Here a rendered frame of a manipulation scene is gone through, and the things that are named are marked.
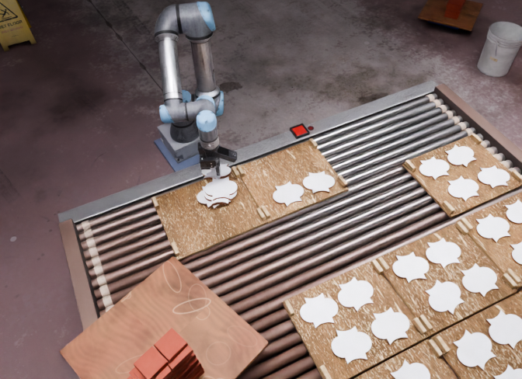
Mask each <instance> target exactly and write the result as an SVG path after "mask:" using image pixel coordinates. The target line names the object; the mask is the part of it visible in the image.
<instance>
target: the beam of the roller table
mask: <svg viewBox="0 0 522 379"><path fill-rule="evenodd" d="M437 85H438V84H437V83H435V82H434V81H433V80H430V81H428V82H424V83H422V84H419V85H416V86H413V87H411V88H408V89H405V90H402V91H400V92H397V93H394V94H391V95H389V96H386V97H383V98H380V99H377V100H375V101H372V102H369V103H366V104H363V105H361V106H357V107H355V108H352V109H350V110H347V111H344V112H341V113H337V114H336V115H333V116H329V117H326V118H325V119H322V120H318V121H315V122H314V123H310V124H307V125H305V127H306V128H307V129H308V127H309V126H312V127H314V130H308V131H309V132H310V134H309V135H307V136H304V137H301V138H298V139H296V138H295V136H294V135H293V134H292V133H291V131H288V132H285V133H283V134H279V135H277V136H274V137H271V138H268V139H266V140H263V141H260V142H257V143H255V144H251V145H249V146H246V147H244V148H240V149H238V150H235V151H236V152H237V160H236V161H235V162H230V161H227V160H224V159H222V158H220V164H222V165H223V164H228V167H229V168H231V167H233V166H237V165H241V164H243V163H246V162H249V161H252V160H253V159H256V158H260V157H262V156H264V155H268V154H270V153H273V152H275V151H279V150H281V149H284V148H287V147H290V146H291V145H294V144H298V143H300V142H302V141H306V140H308V139H310V138H313V137H317V136H319V135H321V134H325V133H328V132H330V131H332V130H336V129H338V128H341V127H344V126H346V125H349V124H352V123H355V122H357V121H359V120H363V119H366V118H368V117H370V116H373V115H376V114H379V113H382V112H384V111H387V110H390V109H393V108H395V107H397V106H401V105H404V104H406V103H410V102H412V101H414V100H417V99H420V98H423V97H425V96H427V95H429V94H433V91H434V89H435V86H437ZM202 178H204V176H203V175H202V170H201V167H200V163H199V164H196V165H192V166H190V167H188V168H185V169H181V170H179V171H177V172H173V173H170V174H168V175H166V176H162V177H159V178H157V179H153V180H151V181H148V182H146V183H142V184H140V185H138V186H134V187H131V188H129V189H126V190H123V191H120V192H118V193H114V194H112V195H109V196H106V197H103V198H101V199H98V200H95V201H92V202H90V203H87V204H84V205H81V206H79V207H76V208H73V209H70V210H66V211H65V212H62V213H59V214H58V219H59V222H60V223H61V222H63V221H66V220H69V219H72V220H73V221H74V223H75V225H77V224H80V223H82V222H83V221H86V220H91V219H93V218H95V217H99V216H102V215H104V214H108V213H109V212H112V211H115V210H118V209H120V208H123V207H126V206H129V205H131V204H133V203H137V202H140V201H142V200H146V199H148V198H150V197H153V196H156V195H159V194H161V193H164V192H167V191H170V190H173V189H175V188H178V187H180V186H184V185H186V184H188V183H192V182H194V181H197V180H199V179H202Z"/></svg>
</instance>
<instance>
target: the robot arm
mask: <svg viewBox="0 0 522 379"><path fill-rule="evenodd" d="M215 30H216V28H215V23H214V17H213V13H212V10H211V6H210V4H209V3H208V2H193V3H185V4H174V5H169V6H168V7H166V8H165V9H163V11H162V12H161V13H160V15H159V17H158V19H157V21H156V24H155V41H156V42H158V52H159V59H160V67H161V74H162V88H163V96H164V104H163V105H161V106H160V107H159V112H160V117H161V121H162V122H163V123H171V127H170V135H171V138H172V139H173V140H174V141H176V142H178V143H183V144H184V143H190V142H192V141H195V140H196V139H197V138H198V137H199V136H200V142H198V151H199V154H200V167H201V170H202V169H210V170H211V171H210V172H208V173H207V176H213V177H217V178H218V179H220V177H221V167H220V158H222V159H224V160H227V161H230V162H235V161H236V160H237V152H236V151H232V150H230V149H227V148H223V147H221V146H219V139H218V128H217V119H216V116H221V115H222V114H223V112H224V93H223V92H222V91H220V89H219V87H218V86H216V82H215V76H214V65H213V58H212V52H211V41H210V38H211V37H212V36H213V31H215ZM183 33H185V34H186V38H187V39H188V40H189V41H190V45H191V51H192V55H193V64H194V70H195V75H196V80H197V89H196V90H195V94H190V93H189V92H188V91H186V90H182V87H181V80H180V72H179V59H178V50H177V43H176V41H177V40H178V39H179V35H178V34H183Z"/></svg>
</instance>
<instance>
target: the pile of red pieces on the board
mask: <svg viewBox="0 0 522 379"><path fill-rule="evenodd" d="M154 346H155V347H153V346H152V347H151V348H150V349H149V350H147V351H146V352H145V353H144V354H143V355H142V356H141V357H140V358H139V359H138V360H137V361H136V362H135V363H134V365H135V368H133V369H132V370H131V371H130V372H129V374H130V376H129V377H128V378H127V379H198V378H199V377H200V376H201V375H202V374H203V373H204V369H203V367H202V366H201V363H200V362H199V360H198V359H197V357H196V354H195V353H194V352H193V349H192V348H191V347H190V346H189V345H188V344H187V342H186V341H185V340H184V339H183V338H182V337H181V336H180V335H179V334H178V333H177V332H176V331H175V330H174V329H173V328H171V329H170V330H169V331H167V333H166V334H164V336H163V337H162V338H160V340H159V341H157V343H156V344H155V345H154Z"/></svg>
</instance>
